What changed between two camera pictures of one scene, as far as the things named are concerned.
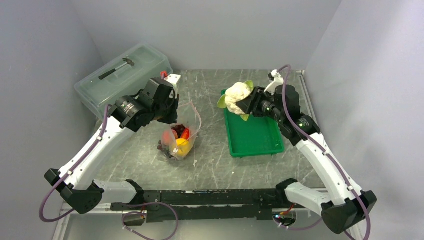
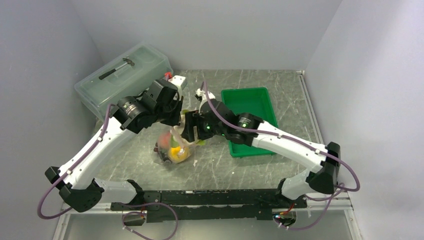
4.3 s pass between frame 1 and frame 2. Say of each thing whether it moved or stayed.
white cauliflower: moved
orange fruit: moved
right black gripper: moved
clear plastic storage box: stayed
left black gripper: stayed
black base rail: stayed
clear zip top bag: moved
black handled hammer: stayed
